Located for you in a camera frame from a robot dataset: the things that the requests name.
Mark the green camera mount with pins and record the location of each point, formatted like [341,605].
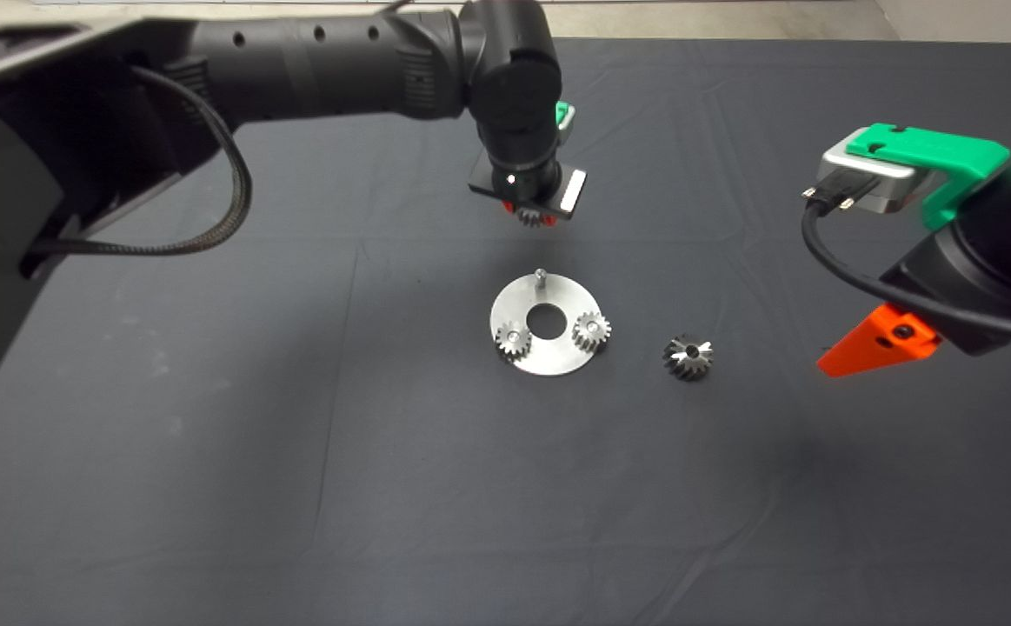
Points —
[935,152]
[564,113]

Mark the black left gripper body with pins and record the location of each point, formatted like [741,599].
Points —
[548,191]

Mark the small steel gear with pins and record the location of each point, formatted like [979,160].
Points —
[512,341]
[592,332]
[531,217]

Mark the green left camera mount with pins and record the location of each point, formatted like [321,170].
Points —
[564,113]

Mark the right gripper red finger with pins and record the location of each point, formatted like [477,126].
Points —
[866,352]

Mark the silver left camera box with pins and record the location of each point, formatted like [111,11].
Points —
[568,129]

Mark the silver camera box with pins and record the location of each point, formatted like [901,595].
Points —
[568,129]
[901,196]

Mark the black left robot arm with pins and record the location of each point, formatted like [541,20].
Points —
[296,61]

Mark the silver right camera box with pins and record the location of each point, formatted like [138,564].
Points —
[901,196]

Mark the round metal plate with hole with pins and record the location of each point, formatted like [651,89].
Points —
[548,356]

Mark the green right camera mount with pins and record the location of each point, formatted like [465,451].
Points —
[935,152]

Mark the large steel gear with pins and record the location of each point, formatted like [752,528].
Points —
[683,365]

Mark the dark grey table cloth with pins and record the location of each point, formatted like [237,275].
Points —
[470,522]

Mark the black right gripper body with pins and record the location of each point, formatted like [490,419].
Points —
[957,309]

